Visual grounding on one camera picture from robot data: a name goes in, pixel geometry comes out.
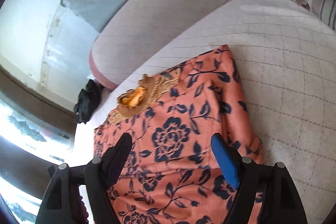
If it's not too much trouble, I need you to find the wooden door with etched glass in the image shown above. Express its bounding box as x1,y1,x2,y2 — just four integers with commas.
0,67,79,224

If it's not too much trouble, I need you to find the black cloth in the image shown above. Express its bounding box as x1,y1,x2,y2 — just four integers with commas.
73,79,102,124

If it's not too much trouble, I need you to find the orange floral dress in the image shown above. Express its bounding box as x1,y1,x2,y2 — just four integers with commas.
93,45,265,224

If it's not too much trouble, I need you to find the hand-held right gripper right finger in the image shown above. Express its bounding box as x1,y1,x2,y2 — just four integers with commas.
211,134,308,224

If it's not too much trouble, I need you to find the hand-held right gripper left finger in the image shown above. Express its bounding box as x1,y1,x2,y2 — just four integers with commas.
35,133,133,224

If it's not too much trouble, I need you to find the pink quilted cushion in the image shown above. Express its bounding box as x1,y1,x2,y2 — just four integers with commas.
89,0,240,89

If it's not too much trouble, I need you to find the pink quilted mattress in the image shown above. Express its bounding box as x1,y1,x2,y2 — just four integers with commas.
73,0,336,224

